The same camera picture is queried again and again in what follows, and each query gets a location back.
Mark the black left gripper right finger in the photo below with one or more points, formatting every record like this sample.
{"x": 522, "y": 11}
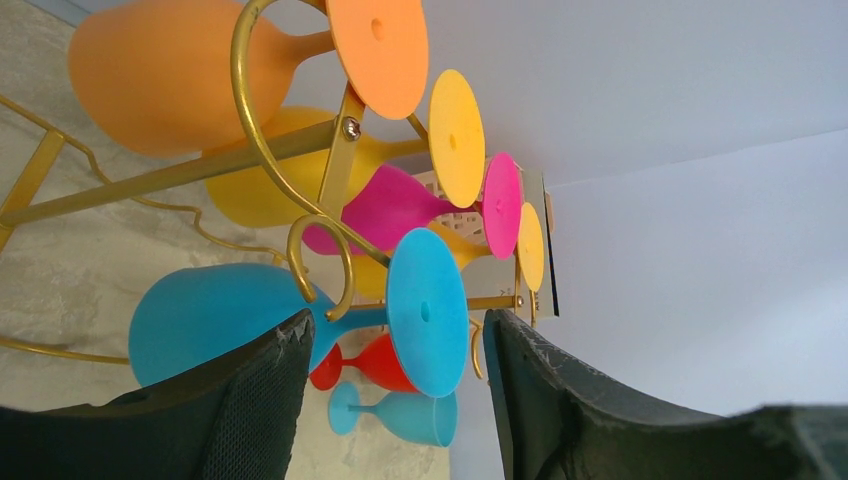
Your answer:
{"x": 560, "y": 418}

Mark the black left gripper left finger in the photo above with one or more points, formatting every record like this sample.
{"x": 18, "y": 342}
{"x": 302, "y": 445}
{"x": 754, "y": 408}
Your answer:
{"x": 233, "y": 417}

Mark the light blue wine glass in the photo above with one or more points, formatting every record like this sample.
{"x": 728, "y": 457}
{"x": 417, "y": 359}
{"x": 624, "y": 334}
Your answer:
{"x": 412, "y": 417}

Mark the red wine glass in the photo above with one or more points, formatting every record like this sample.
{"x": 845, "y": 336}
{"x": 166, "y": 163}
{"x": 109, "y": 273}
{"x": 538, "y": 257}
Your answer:
{"x": 378, "y": 362}

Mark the magenta wine glass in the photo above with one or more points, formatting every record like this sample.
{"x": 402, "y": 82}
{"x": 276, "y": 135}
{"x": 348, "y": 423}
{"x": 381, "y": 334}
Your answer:
{"x": 394, "y": 203}

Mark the yellow wine glass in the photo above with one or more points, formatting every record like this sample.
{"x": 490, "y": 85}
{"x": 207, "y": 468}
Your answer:
{"x": 371, "y": 277}
{"x": 455, "y": 143}

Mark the yellow wine glass back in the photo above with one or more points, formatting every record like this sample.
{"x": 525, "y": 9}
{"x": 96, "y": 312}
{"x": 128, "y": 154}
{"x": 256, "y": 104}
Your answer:
{"x": 455, "y": 143}

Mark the orange wine glass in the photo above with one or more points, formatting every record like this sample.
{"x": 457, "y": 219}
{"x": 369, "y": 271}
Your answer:
{"x": 155, "y": 75}

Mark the dark folder in organizer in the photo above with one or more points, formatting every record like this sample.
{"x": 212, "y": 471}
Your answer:
{"x": 551, "y": 227}

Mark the peach plastic file organizer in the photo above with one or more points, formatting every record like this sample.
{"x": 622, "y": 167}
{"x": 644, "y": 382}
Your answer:
{"x": 470, "y": 226}

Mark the gold wire wine glass rack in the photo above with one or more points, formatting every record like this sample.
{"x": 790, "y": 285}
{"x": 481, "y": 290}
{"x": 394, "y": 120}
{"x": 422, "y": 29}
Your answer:
{"x": 307, "y": 149}

